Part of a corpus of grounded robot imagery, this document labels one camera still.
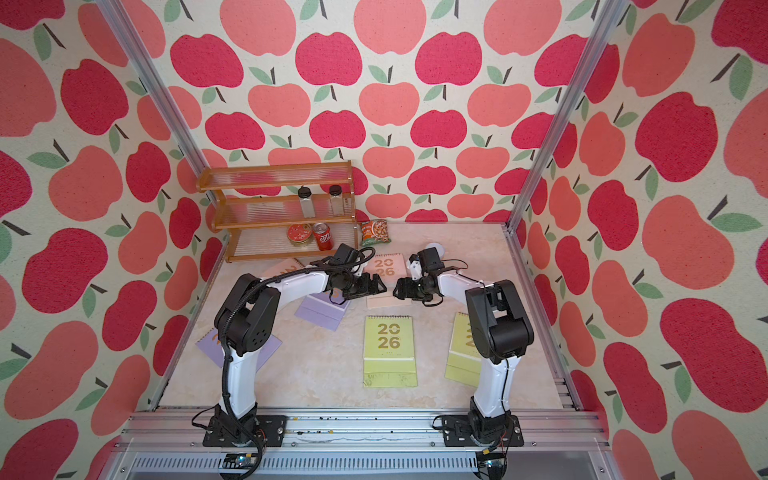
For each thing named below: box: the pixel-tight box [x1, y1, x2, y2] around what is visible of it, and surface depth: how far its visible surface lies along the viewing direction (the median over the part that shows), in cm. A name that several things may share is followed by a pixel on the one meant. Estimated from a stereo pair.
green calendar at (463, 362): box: [444, 312, 482, 388], surface depth 88 cm
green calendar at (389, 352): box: [363, 315, 418, 388], surface depth 88 cm
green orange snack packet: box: [361, 219, 392, 246], surface depth 117 cm
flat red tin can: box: [287, 223, 313, 244], surface depth 116 cm
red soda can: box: [313, 222, 334, 251], surface depth 107 cm
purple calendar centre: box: [294, 291, 351, 331], surface depth 97 cm
